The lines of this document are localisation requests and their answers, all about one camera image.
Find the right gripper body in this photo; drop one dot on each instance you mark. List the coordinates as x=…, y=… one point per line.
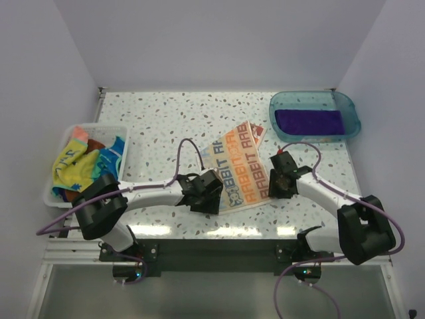
x=275, y=187

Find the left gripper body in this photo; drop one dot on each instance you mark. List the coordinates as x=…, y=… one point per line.
x=208, y=203

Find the colourful printed towel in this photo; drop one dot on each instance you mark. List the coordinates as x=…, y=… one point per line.
x=236, y=159

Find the purple towel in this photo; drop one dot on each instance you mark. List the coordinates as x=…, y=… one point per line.
x=310, y=122

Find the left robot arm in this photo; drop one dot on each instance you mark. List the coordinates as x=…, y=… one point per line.
x=100, y=207

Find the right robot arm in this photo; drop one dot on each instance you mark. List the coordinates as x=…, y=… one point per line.
x=362, y=231

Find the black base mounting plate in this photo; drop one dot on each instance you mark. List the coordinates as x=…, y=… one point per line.
x=221, y=255

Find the teal translucent plastic bin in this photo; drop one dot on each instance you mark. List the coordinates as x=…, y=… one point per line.
x=315, y=100

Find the blue towel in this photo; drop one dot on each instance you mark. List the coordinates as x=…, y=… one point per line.
x=111, y=156

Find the white plastic laundry basket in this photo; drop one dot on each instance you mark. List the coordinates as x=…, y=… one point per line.
x=104, y=133

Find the brown towel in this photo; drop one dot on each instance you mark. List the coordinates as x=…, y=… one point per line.
x=93, y=145

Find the yellow green patterned towel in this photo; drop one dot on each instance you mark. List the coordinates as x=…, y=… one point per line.
x=73, y=168

